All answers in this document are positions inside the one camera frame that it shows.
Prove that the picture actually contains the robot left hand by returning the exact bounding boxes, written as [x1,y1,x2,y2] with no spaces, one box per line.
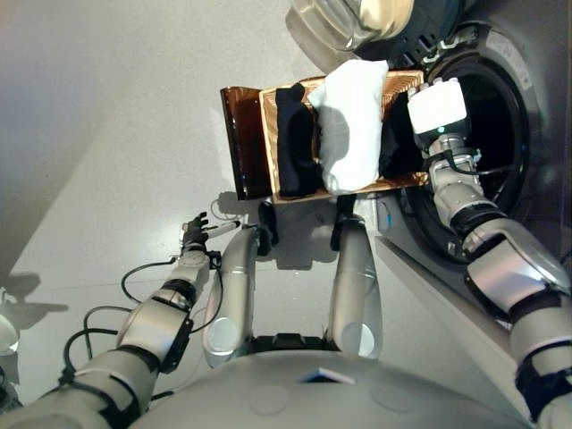
[181,212,242,251]

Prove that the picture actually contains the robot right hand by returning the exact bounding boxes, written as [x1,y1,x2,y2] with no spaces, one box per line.
[406,76,470,152]

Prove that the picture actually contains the black garment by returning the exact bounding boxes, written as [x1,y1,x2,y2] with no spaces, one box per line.
[378,91,425,179]
[273,82,324,198]

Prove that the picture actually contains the dark grey washing machine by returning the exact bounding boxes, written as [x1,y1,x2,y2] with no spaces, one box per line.
[357,0,572,278]

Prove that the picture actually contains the round glass washing machine door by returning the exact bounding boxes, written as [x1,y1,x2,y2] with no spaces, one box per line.
[283,0,470,68]

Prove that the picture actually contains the rectangular wicker laundry basket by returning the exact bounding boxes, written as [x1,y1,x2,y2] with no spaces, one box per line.
[258,69,431,205]

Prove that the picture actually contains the white garment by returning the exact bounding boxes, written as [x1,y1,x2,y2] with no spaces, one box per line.
[307,59,390,196]

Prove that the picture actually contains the brown wooden stool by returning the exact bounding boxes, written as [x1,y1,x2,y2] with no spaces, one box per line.
[220,86,273,201]

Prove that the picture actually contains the silver robot right leg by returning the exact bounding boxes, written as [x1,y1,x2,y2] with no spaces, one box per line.
[328,196,384,361]

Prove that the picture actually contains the white round object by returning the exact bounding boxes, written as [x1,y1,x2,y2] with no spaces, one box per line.
[0,312,21,357]

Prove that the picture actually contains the grey robot torso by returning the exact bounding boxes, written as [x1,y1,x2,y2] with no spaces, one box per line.
[129,332,533,429]

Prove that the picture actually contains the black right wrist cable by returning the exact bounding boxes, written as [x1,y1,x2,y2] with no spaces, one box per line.
[446,149,528,198]

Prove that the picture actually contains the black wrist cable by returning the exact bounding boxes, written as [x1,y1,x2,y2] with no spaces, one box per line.
[446,149,528,198]
[62,257,224,403]

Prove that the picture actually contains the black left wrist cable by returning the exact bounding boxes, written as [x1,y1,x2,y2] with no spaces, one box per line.
[62,257,224,403]

